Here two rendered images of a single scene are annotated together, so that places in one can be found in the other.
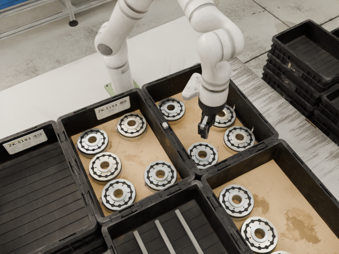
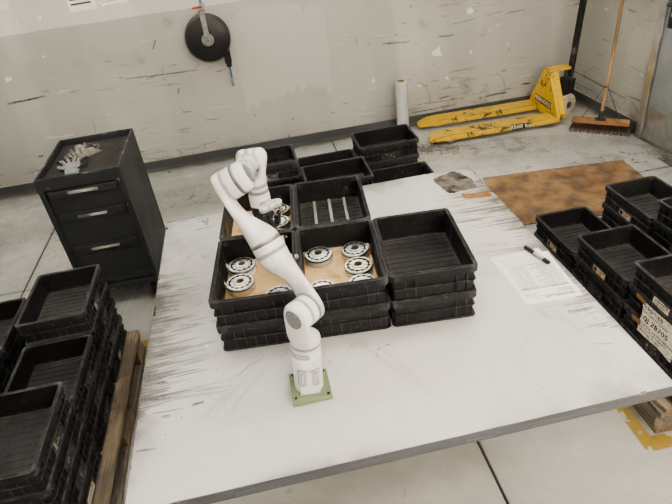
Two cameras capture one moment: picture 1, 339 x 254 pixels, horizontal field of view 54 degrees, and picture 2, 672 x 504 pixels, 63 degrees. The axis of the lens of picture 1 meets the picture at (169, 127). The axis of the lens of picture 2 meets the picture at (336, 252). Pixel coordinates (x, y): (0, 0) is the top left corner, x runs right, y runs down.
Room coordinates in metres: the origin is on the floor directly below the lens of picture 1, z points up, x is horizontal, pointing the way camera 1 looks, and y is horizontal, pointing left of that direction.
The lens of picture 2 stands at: (2.02, 0.87, 2.01)
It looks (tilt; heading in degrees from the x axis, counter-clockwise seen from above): 34 degrees down; 207
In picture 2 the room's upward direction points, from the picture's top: 8 degrees counter-clockwise
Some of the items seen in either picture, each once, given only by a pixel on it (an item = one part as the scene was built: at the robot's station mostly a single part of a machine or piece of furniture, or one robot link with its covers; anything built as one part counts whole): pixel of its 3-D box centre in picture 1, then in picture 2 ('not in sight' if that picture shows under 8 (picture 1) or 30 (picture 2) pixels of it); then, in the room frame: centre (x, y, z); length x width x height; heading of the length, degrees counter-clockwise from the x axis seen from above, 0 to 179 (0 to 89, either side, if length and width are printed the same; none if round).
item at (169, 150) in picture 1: (124, 156); (340, 265); (0.55, 0.14, 0.87); 0.40 x 0.30 x 0.11; 27
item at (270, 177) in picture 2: not in sight; (271, 187); (-0.82, -0.97, 0.37); 0.40 x 0.30 x 0.45; 123
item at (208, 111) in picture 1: (211, 105); (262, 213); (0.59, -0.12, 1.08); 0.08 x 0.08 x 0.09
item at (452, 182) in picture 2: not in sight; (454, 180); (-0.48, 0.34, 0.71); 0.22 x 0.19 x 0.01; 33
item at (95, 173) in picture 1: (105, 166); (358, 265); (0.52, 0.20, 0.86); 0.10 x 0.10 x 0.01
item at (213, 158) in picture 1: (202, 155); not in sight; (0.56, -0.10, 0.86); 0.10 x 0.10 x 0.01
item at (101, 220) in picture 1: (122, 147); (338, 254); (0.55, 0.14, 0.92); 0.40 x 0.30 x 0.02; 27
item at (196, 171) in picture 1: (206, 112); (255, 266); (0.69, -0.12, 0.92); 0.40 x 0.30 x 0.02; 27
